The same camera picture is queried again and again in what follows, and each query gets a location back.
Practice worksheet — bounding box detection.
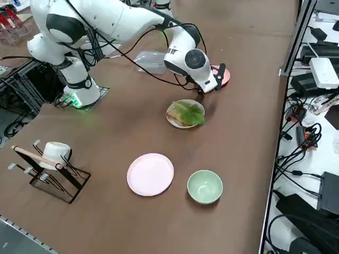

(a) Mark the green lettuce leaf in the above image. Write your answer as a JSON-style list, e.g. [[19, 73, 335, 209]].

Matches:
[[172, 100, 206, 125]]

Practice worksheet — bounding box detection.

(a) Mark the brown crust bread slice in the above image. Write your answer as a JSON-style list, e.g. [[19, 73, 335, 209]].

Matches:
[[167, 107, 191, 125]]

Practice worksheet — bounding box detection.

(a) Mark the mint green bowl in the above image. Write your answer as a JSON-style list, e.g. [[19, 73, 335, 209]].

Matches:
[[186, 170, 224, 205]]

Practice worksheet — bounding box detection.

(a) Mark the salmon pink round plate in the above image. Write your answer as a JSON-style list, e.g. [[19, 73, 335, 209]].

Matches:
[[210, 64, 231, 87]]

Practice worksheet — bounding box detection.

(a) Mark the white round plate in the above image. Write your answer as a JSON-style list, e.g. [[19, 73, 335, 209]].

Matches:
[[166, 99, 206, 130]]

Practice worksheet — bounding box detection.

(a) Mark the pale pinkish round plate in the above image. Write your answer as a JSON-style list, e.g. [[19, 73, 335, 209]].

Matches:
[[126, 152, 175, 197]]

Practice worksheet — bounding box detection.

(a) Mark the clear plastic food container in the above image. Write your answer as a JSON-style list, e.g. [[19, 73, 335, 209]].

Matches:
[[133, 50, 167, 76]]

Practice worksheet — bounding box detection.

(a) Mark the orange and black plug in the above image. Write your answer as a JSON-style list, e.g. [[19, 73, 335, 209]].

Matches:
[[287, 104, 307, 123]]

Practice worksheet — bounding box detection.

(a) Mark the small black power adapter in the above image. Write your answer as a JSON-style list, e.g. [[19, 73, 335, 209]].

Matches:
[[295, 125, 308, 147]]

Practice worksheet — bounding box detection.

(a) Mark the black flat device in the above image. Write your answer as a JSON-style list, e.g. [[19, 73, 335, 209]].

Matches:
[[300, 42, 339, 64]]

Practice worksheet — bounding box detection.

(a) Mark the white router box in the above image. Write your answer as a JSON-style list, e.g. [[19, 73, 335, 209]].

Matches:
[[309, 57, 339, 89]]

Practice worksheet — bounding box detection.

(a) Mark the colourful printed packet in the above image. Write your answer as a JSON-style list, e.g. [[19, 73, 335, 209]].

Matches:
[[312, 94, 339, 116]]

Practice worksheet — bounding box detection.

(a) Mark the black box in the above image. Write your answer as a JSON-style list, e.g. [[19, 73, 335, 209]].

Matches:
[[316, 171, 339, 212]]

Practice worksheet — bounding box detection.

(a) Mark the black bag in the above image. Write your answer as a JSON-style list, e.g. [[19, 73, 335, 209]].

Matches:
[[275, 194, 339, 254]]

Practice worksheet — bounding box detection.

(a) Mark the white cup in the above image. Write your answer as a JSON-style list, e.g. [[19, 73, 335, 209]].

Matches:
[[39, 142, 73, 170]]

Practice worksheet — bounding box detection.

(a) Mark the clear acrylic rack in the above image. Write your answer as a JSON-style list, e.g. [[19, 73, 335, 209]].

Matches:
[[0, 5, 33, 48]]

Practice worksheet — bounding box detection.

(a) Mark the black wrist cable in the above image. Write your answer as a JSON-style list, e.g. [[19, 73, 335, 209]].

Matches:
[[66, 0, 207, 92]]

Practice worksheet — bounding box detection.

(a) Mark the aluminium frame post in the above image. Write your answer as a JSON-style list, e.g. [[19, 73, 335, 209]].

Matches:
[[280, 0, 317, 77]]

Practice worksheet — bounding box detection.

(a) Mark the black cable with ferrite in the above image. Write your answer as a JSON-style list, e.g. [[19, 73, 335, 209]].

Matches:
[[272, 169, 325, 183]]

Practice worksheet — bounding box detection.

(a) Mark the black metal shelf frame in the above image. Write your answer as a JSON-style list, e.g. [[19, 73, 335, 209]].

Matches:
[[0, 55, 58, 119]]

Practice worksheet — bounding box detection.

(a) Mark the black wire cup rack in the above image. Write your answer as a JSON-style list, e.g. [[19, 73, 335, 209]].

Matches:
[[11, 139, 92, 204]]

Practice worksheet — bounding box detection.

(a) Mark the aluminium edge rail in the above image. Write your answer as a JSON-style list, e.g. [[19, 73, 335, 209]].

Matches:
[[0, 214, 58, 254]]

